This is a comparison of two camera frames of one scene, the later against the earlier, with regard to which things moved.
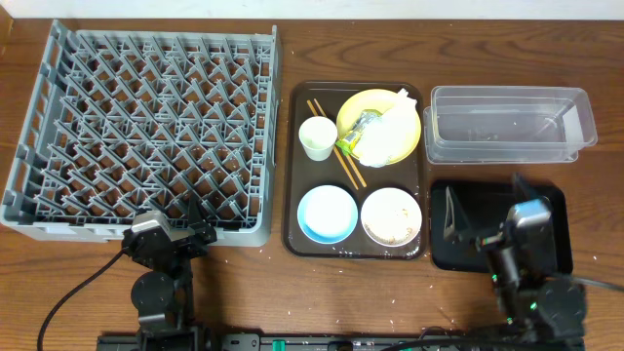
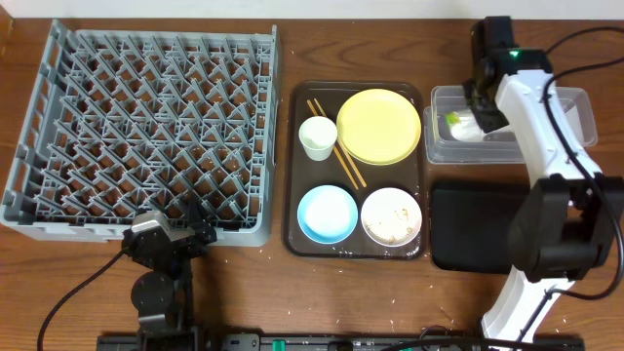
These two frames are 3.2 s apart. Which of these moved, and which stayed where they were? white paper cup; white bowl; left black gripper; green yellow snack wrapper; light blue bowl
Moved: green yellow snack wrapper
Stayed: left black gripper; white paper cup; light blue bowl; white bowl
